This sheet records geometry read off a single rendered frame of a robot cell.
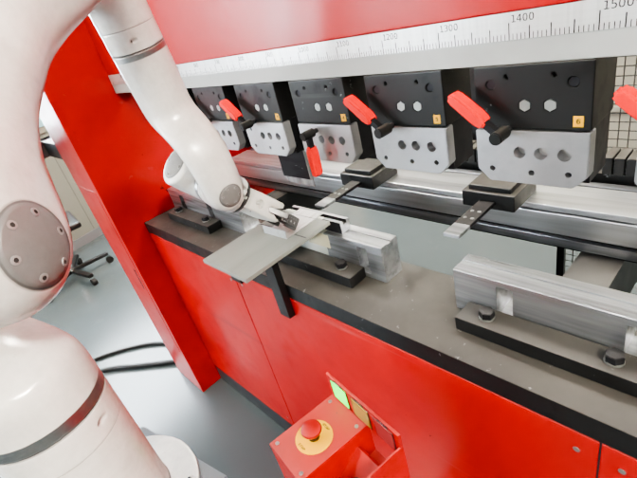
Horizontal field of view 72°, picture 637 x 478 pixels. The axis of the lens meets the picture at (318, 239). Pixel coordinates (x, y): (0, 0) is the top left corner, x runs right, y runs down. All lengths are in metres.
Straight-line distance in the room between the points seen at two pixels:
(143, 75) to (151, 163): 1.03
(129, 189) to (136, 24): 1.07
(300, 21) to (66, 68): 1.03
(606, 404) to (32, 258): 0.74
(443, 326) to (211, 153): 0.54
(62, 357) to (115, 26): 0.51
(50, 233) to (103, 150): 1.36
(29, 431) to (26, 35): 0.37
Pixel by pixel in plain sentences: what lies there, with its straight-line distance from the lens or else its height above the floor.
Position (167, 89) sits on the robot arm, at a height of 1.40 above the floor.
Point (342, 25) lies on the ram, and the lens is 0.80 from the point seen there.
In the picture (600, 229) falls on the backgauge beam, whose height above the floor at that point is 0.95.
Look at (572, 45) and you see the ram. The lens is 0.63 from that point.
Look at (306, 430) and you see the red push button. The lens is 0.87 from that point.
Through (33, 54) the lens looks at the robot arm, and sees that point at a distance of 0.55.
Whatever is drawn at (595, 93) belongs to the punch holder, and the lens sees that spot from 0.64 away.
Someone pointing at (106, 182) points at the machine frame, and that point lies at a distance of 1.77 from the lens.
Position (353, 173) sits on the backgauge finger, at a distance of 1.25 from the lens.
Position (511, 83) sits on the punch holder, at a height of 1.32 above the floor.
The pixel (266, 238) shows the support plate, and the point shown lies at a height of 1.00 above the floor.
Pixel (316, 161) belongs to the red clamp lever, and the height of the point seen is 1.19.
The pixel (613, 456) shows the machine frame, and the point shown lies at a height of 0.81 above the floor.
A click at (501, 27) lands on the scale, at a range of 0.65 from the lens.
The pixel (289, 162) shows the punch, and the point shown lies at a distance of 1.09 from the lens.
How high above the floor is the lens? 1.48
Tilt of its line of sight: 29 degrees down
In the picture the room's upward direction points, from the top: 15 degrees counter-clockwise
